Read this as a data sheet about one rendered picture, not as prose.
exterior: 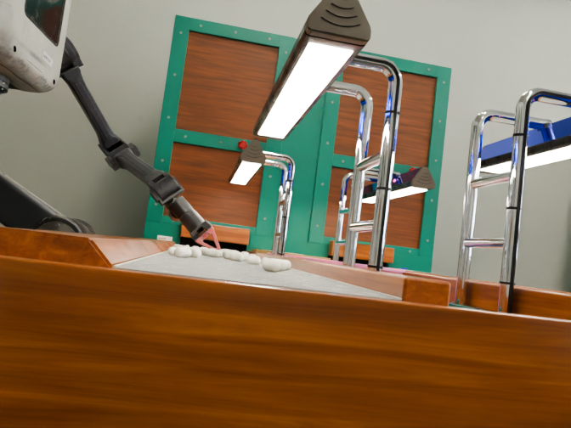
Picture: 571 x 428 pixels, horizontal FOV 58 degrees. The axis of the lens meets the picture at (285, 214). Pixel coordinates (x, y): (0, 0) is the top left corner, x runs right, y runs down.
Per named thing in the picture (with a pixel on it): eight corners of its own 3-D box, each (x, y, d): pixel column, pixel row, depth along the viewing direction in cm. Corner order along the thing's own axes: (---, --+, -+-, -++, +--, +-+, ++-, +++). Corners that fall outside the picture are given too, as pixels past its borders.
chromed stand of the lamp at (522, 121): (502, 340, 85) (526, 79, 89) (445, 322, 105) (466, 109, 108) (603, 351, 88) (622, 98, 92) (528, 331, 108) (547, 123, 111)
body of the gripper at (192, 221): (209, 225, 162) (194, 208, 162) (210, 223, 152) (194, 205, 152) (194, 239, 161) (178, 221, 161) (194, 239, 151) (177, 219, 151)
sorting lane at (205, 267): (110, 287, 50) (112, 265, 50) (178, 252, 228) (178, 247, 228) (401, 318, 55) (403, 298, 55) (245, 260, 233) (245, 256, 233)
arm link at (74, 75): (100, 158, 191) (123, 143, 194) (115, 171, 182) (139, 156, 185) (33, 47, 160) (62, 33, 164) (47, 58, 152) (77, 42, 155)
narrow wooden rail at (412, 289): (393, 380, 54) (404, 275, 55) (243, 274, 232) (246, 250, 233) (442, 384, 55) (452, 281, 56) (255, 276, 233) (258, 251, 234)
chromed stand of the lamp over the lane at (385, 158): (265, 315, 79) (301, 36, 82) (251, 301, 98) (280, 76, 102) (382, 328, 82) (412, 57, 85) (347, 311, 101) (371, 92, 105)
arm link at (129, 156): (102, 154, 182) (127, 139, 185) (110, 167, 185) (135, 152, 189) (149, 193, 150) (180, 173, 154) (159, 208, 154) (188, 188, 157)
